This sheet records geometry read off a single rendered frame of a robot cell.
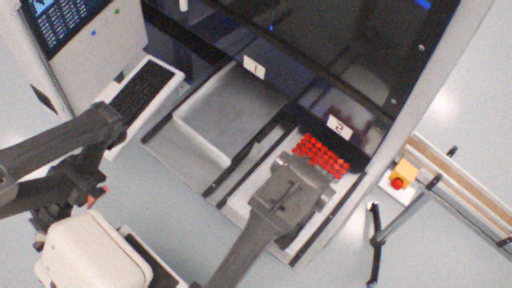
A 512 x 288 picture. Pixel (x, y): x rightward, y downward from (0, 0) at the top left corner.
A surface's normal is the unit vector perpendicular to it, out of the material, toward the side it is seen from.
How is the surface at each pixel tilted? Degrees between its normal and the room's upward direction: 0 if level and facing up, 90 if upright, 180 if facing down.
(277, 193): 12
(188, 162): 0
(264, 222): 57
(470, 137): 0
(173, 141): 0
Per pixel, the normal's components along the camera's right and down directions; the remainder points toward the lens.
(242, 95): 0.05, -0.47
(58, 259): -0.46, 0.16
